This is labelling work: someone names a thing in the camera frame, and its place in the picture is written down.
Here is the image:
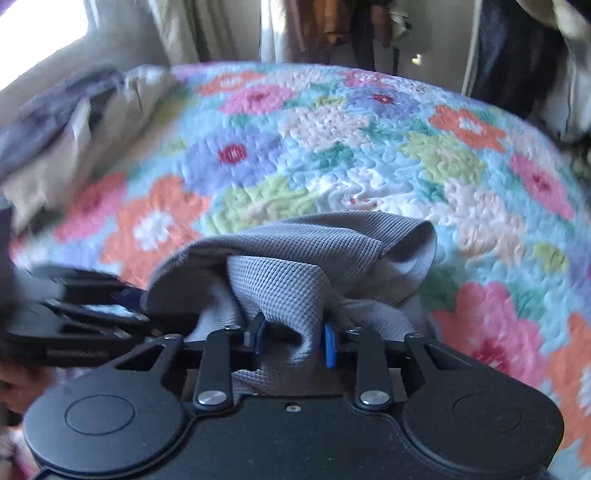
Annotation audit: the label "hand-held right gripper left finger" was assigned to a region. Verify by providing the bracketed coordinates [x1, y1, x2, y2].
[113, 313, 267, 412]

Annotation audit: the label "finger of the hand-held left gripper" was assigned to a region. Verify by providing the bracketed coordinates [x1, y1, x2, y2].
[37, 267, 139, 305]
[4, 299, 155, 368]

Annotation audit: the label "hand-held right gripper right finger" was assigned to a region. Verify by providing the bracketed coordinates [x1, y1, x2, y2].
[323, 322, 468, 412]

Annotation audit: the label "grey waffle knit garment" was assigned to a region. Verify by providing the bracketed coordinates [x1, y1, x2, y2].
[141, 211, 439, 398]

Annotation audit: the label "pile of beige grey clothes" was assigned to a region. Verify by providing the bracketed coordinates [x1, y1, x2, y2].
[0, 65, 190, 234]

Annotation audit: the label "brown hanging clothes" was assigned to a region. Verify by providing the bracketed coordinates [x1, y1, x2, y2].
[286, 0, 416, 72]

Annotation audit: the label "person's left hand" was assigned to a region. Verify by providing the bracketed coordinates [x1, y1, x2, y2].
[0, 361, 55, 414]

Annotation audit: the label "purple grey garment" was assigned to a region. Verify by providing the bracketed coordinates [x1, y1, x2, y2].
[0, 65, 127, 178]

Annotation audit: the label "floral patchwork quilt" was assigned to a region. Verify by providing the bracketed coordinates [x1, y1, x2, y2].
[9, 62, 591, 480]

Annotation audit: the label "cream curtain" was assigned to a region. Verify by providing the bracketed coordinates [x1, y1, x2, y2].
[85, 0, 289, 70]

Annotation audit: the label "dark hanging garment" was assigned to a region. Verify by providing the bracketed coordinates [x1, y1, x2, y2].
[464, 0, 591, 139]

